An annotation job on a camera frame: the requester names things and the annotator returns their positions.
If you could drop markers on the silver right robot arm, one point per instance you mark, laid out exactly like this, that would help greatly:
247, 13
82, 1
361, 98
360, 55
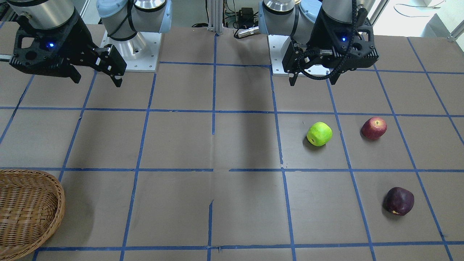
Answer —
122, 19

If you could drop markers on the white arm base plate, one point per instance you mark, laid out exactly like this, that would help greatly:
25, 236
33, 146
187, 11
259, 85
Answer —
278, 45
141, 53

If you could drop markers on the red apple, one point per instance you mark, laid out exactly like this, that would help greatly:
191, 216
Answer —
374, 128

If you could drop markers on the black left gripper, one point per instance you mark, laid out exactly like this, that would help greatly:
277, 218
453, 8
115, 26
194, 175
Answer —
316, 39

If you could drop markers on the dark purple apple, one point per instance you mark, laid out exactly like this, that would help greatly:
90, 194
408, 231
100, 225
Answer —
398, 201

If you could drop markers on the woven wicker basket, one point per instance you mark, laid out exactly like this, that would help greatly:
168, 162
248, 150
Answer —
32, 206

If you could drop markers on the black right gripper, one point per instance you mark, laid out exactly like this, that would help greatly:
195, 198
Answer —
77, 40

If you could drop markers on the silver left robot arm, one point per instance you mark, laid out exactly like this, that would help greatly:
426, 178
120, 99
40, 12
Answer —
297, 19

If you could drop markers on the green apple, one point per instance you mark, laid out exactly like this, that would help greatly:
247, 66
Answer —
319, 134

